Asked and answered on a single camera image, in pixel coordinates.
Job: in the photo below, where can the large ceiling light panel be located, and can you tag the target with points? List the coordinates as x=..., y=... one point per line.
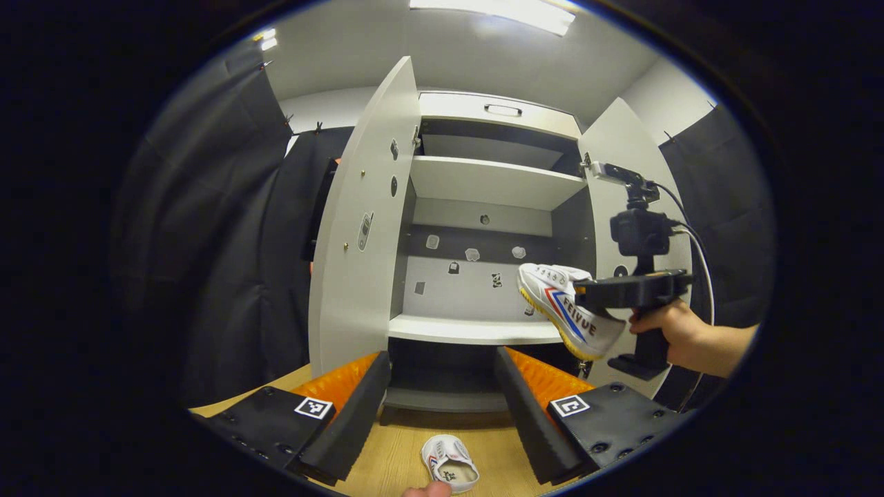
x=490, y=12

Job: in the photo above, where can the small ceiling light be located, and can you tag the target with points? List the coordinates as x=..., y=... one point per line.
x=266, y=39

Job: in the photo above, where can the white canvas shoe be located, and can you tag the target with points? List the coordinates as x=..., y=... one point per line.
x=449, y=459
x=566, y=314

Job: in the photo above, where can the white shoe cabinet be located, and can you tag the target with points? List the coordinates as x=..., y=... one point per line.
x=483, y=179

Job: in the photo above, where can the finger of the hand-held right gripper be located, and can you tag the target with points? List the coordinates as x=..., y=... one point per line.
x=597, y=293

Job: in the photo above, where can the metal cabinet door hinge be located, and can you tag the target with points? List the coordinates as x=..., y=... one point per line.
x=586, y=161
x=417, y=136

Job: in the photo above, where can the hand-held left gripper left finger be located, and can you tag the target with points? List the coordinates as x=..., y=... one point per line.
x=359, y=414

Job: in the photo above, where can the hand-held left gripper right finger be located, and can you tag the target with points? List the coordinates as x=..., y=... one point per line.
x=528, y=421

